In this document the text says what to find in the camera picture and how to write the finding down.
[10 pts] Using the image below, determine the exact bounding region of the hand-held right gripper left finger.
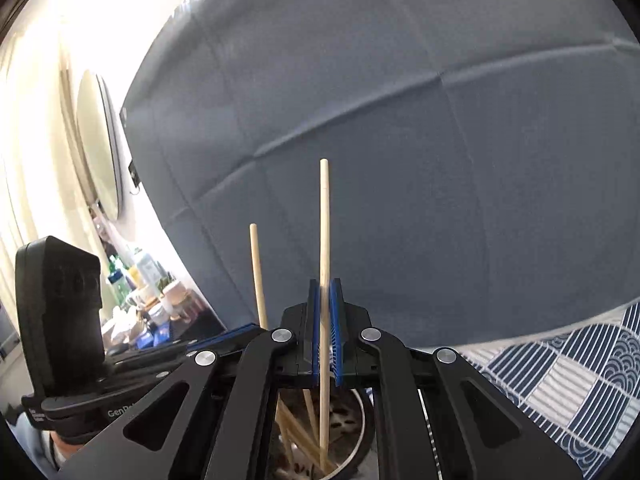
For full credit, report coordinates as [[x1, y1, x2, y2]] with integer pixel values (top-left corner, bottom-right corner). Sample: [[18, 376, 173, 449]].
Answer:
[[52, 279, 321, 480]]

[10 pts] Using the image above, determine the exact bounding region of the oval wall mirror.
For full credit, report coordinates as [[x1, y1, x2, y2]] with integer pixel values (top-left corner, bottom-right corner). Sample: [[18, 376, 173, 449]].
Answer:
[[74, 69, 124, 222]]

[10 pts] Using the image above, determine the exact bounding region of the blue white patterned tablecloth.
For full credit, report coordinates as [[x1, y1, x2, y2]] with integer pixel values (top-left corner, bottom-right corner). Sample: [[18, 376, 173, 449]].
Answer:
[[459, 301, 640, 480]]

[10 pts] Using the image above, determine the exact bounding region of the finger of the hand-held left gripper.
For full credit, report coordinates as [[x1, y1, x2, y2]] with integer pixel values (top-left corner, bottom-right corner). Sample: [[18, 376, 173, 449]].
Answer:
[[186, 323, 264, 360], [106, 341, 199, 377]]

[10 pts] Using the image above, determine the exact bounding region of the person's left forearm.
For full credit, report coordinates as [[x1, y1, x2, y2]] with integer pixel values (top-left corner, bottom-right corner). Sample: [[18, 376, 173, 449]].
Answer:
[[10, 405, 88, 480]]

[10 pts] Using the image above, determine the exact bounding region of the black cylindrical utensil holder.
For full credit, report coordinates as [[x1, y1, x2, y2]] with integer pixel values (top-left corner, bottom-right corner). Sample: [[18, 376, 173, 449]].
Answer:
[[272, 387, 377, 480]]

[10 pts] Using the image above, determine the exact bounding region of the white bottle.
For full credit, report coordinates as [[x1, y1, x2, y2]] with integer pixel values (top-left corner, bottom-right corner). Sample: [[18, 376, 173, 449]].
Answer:
[[135, 249, 159, 287]]

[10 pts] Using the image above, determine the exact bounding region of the pale wooden chopstick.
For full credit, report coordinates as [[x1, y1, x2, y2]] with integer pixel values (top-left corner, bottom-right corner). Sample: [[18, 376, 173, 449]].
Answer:
[[319, 158, 332, 468]]

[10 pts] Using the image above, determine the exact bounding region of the set of wooden chopsticks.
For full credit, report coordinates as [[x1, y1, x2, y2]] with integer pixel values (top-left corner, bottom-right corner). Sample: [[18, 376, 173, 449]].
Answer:
[[249, 223, 323, 478]]

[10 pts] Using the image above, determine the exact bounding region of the green bottle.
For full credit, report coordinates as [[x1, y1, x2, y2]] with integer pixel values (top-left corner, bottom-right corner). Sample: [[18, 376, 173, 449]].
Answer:
[[107, 255, 132, 307]]

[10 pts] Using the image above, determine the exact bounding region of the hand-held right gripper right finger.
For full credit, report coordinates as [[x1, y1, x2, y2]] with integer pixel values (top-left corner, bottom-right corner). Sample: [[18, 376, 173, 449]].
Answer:
[[331, 278, 583, 480]]

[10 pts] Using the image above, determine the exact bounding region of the grey fabric backdrop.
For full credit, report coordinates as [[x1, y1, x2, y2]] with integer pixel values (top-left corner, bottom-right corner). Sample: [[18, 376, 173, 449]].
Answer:
[[120, 0, 640, 357]]

